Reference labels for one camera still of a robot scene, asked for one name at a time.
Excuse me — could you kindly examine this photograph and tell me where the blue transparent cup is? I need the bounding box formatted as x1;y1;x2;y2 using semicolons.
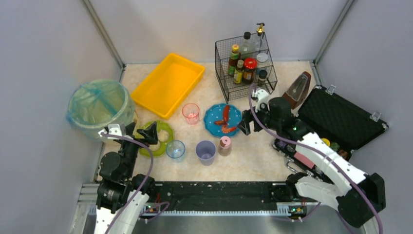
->
166;140;186;162

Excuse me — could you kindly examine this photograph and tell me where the pink lid spice jar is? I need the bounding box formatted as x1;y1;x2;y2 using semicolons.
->
218;136;232;156

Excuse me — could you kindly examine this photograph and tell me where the blue dotted plate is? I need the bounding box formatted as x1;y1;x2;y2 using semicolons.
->
204;103;242;137

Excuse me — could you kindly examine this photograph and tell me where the small black lid jar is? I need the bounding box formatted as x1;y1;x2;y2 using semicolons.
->
257;69;268;87

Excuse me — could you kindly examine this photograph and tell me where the pink transparent cup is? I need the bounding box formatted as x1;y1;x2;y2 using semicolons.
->
182;103;200;125

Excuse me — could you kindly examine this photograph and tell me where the purple plastic cup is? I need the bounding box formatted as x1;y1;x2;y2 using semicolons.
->
195;140;216;166

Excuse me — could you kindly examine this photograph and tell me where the red lid sauce jar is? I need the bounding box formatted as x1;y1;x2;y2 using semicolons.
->
242;58;258;84

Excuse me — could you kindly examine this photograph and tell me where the silver lid white can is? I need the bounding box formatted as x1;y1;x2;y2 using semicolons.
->
256;52;269;75

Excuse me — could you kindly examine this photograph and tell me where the yellow cap sauce bottle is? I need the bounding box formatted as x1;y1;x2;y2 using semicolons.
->
227;44;241;77

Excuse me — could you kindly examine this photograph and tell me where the black cap dark bottle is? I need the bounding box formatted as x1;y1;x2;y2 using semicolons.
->
240;31;253;60

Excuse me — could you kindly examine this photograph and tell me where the gold pump clear bottle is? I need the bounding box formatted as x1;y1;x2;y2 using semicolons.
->
253;22;265;52

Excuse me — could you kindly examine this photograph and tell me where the small yellow oil bottle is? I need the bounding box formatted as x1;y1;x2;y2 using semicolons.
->
233;59;244;84

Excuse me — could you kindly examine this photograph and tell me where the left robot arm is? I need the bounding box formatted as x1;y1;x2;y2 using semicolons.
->
94;122;158;234

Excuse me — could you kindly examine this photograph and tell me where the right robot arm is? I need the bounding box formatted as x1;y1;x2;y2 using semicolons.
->
239;97;386;234

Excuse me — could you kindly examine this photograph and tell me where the green dotted plate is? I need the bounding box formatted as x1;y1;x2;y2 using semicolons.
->
152;120;175;157

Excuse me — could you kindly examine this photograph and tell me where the white steamed bun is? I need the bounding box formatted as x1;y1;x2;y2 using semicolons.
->
157;130;169;142
149;141;161;152

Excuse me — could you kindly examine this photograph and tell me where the sliced sausage piece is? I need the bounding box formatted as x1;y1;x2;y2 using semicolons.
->
214;120;237;134

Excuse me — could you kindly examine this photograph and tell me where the red sausage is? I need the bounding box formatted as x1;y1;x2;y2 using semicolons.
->
223;105;230;123

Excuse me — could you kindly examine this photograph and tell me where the yellow plastic tray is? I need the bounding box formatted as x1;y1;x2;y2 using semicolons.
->
131;53;205;119

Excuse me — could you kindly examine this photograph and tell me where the brown metronome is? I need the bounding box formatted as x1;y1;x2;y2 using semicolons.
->
282;71;311;110

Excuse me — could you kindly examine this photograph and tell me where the trash bin with green bag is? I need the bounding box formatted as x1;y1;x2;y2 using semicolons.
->
66;79;135;141

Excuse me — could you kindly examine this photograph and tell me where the black poker chip case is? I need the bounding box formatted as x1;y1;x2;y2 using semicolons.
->
264;86;389;161

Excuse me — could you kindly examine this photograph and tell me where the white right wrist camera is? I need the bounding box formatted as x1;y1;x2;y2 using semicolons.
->
251;88;269;113

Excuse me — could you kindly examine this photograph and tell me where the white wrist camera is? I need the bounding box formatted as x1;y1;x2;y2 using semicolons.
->
98;123;126;140
251;88;269;113

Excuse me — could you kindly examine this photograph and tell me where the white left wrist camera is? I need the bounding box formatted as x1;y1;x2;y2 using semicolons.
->
98;123;126;140

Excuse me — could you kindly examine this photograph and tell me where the black wire rack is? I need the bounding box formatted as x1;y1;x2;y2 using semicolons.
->
215;33;278;102

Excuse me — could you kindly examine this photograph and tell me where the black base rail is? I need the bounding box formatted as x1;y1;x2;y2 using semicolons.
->
77;180;372;217

